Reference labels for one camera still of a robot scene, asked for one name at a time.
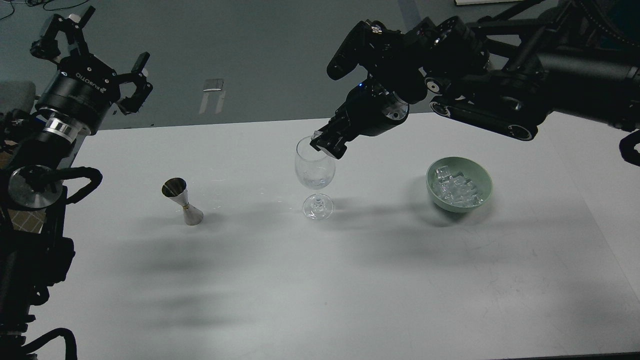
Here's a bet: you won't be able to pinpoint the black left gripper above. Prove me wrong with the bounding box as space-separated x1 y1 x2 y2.
30 6 154 136

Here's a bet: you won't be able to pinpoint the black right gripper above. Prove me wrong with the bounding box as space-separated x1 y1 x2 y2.
310 80 410 160

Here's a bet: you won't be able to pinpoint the steel double jigger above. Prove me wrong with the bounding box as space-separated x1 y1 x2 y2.
161 177 204 226

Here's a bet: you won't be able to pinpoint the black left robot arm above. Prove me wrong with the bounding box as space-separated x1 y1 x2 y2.
0 6 153 360

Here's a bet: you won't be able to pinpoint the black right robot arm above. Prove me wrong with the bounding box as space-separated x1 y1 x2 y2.
310 0 640 166

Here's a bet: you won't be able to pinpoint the clear wine glass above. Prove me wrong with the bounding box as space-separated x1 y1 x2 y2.
294 136 336 220

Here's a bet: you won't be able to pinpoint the pile of ice cubes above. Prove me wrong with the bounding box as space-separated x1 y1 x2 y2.
431 166 485 208

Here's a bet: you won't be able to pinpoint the grey chair left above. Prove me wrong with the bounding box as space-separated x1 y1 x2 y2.
0 80 36 114

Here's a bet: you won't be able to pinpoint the metal floor plate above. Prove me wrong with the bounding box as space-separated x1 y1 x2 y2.
202 79 225 92

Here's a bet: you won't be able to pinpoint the green bowl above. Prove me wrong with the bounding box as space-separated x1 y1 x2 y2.
425 156 494 214

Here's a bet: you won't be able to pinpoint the black floor cables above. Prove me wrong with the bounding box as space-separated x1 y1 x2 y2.
0 0 91 22

